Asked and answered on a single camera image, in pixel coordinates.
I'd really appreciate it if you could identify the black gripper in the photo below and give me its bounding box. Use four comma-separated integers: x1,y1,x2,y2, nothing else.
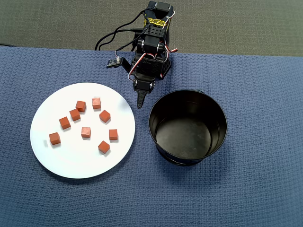
132,68,159,109

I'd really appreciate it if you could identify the white round plate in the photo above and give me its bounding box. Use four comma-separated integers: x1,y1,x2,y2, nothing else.
30,82,136,179

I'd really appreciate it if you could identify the black metal bucket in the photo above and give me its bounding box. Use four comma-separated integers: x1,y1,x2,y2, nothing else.
148,89,228,166

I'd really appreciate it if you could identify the blue woven table cloth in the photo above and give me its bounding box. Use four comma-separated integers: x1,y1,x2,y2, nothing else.
0,46,303,227

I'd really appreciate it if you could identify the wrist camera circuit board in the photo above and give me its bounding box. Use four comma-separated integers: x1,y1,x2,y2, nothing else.
106,56,125,70

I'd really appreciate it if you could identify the black base cable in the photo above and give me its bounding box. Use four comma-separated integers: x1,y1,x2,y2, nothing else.
131,33,139,52
94,27,144,52

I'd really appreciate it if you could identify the black camera cable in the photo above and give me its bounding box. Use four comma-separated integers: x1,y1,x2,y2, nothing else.
97,9,149,51

